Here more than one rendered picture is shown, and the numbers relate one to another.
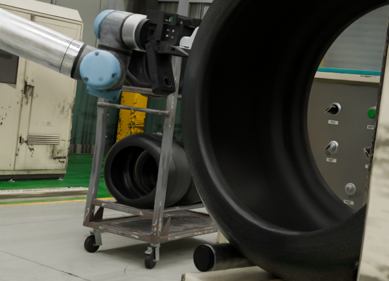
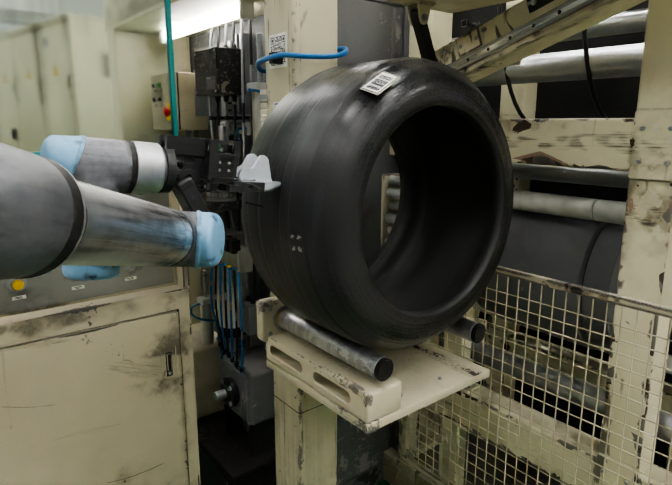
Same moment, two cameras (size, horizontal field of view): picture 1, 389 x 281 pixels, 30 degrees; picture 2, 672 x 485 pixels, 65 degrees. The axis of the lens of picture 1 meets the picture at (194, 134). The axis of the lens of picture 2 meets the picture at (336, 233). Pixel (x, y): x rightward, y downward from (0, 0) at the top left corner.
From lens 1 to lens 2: 1.48 m
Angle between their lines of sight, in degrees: 83
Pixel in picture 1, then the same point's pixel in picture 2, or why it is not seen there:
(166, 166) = not seen: outside the picture
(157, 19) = (190, 149)
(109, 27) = (103, 168)
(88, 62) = (214, 235)
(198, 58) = (354, 196)
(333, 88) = not seen: hidden behind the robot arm
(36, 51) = (165, 245)
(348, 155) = not seen: hidden behind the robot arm
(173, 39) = (229, 173)
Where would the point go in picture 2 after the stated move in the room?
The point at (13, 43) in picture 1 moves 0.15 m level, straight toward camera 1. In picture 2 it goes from (144, 247) to (291, 242)
